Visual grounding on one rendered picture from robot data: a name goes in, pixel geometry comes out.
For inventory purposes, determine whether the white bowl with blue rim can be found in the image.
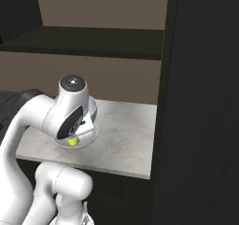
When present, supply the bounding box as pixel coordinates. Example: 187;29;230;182
55;97;100;149

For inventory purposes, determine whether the dark wall cupboard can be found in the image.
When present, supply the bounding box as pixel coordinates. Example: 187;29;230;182
0;0;44;44

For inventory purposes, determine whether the black hob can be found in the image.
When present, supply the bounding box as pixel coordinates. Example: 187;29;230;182
0;90;31;143

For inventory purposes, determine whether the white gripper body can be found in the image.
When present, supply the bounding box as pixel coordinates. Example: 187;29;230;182
81;116;95;137

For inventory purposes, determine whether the dark wall shelf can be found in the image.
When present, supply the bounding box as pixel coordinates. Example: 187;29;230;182
0;25;165;62

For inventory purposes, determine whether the tall dark cabinet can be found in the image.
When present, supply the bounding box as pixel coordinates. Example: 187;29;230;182
150;0;239;225

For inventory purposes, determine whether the dark base cabinet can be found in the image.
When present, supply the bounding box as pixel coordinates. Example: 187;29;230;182
16;158;154;225

